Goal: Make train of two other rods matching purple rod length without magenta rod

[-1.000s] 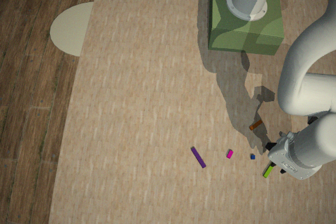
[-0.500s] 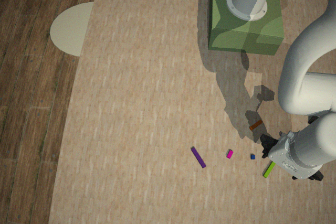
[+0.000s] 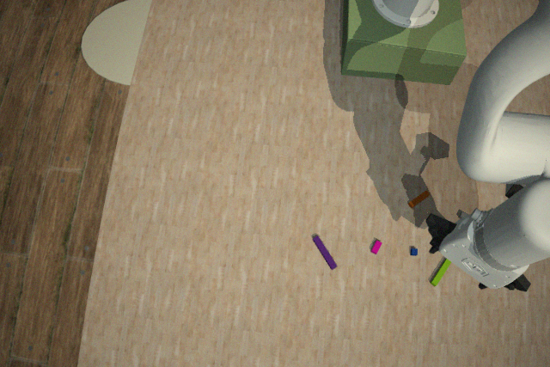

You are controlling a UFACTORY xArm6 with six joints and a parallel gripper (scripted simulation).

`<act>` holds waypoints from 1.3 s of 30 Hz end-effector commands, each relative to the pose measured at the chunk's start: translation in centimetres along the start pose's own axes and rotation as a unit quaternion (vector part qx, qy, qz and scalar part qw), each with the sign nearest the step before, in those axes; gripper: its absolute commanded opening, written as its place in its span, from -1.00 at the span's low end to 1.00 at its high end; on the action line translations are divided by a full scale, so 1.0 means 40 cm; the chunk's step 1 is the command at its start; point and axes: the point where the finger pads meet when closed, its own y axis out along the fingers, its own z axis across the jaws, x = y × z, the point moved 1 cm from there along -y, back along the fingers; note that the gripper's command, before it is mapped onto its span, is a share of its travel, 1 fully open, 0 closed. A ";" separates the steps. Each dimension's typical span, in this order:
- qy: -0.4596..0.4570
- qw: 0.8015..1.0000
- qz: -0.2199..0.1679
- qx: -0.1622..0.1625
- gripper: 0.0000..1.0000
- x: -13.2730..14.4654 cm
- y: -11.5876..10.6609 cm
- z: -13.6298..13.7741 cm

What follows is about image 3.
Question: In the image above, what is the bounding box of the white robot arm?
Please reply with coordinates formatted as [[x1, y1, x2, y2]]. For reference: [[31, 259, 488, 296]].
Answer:
[[371, 0, 550, 272]]

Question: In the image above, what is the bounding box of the purple rod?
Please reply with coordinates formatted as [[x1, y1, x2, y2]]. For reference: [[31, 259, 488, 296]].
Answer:
[[313, 236, 337, 270]]

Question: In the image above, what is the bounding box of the orange rod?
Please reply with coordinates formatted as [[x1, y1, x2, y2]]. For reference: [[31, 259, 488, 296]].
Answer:
[[408, 190, 430, 209]]

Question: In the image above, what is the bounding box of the lime green rectangular bar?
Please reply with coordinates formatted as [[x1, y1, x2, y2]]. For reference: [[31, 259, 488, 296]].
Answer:
[[430, 259, 451, 286]]

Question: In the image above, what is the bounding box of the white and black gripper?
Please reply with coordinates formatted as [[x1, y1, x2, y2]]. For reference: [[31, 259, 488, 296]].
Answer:
[[425, 213, 531, 291]]

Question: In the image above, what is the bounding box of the magenta rod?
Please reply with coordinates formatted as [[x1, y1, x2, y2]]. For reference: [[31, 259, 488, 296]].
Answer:
[[370, 241, 382, 254]]

